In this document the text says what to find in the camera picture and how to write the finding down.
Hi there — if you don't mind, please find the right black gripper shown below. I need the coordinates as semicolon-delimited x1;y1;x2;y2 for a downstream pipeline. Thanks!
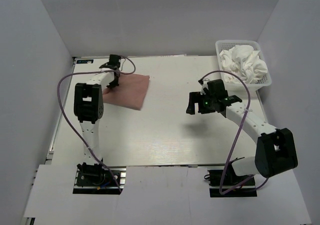
186;91;217;115

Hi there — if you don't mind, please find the pink printed t shirt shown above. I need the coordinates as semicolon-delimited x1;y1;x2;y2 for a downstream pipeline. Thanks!
102;74;150;111

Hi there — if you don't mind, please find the white t shirt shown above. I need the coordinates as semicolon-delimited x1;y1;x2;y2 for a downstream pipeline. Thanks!
219;45;268;84

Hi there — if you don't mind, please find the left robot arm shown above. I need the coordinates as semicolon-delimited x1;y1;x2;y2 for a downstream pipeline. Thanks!
73;54;122;186

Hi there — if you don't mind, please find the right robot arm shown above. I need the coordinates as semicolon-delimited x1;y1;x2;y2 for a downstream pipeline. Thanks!
186;79;298;185

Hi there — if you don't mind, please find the dark label sticker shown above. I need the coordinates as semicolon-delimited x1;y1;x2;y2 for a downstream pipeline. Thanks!
76;59;94;64

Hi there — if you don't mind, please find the white plastic basket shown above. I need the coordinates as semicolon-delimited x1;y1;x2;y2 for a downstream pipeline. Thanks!
215;40;272;91

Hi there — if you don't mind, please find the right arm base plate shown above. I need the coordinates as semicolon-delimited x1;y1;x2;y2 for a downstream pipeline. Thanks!
203;169;258;198

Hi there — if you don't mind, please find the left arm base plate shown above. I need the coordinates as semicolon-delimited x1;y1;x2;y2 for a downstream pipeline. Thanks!
72;168;126;195

